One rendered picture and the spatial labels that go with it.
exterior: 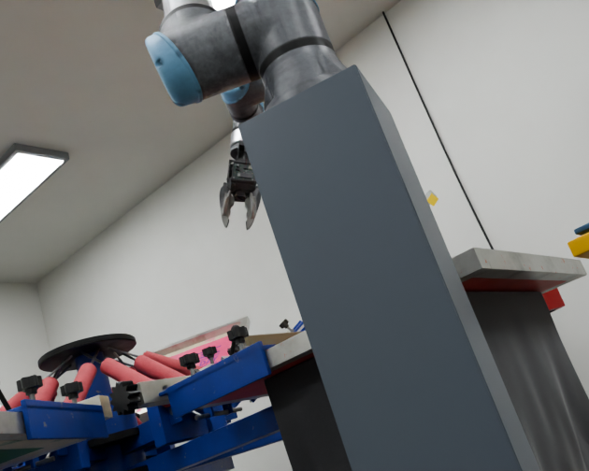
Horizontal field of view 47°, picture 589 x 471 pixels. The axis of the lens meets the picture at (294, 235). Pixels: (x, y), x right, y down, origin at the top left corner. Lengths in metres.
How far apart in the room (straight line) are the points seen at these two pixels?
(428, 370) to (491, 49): 3.11
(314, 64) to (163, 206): 4.25
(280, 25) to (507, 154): 2.71
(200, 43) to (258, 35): 0.08
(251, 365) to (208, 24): 0.68
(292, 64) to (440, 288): 0.38
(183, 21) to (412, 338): 0.58
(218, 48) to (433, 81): 2.94
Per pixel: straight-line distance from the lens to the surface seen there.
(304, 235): 0.86
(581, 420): 1.57
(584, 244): 1.19
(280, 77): 0.97
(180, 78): 1.04
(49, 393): 2.13
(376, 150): 0.86
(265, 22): 1.03
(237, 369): 1.42
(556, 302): 2.81
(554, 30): 3.71
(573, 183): 3.50
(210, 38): 1.03
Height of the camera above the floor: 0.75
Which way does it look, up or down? 19 degrees up
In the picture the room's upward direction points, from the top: 19 degrees counter-clockwise
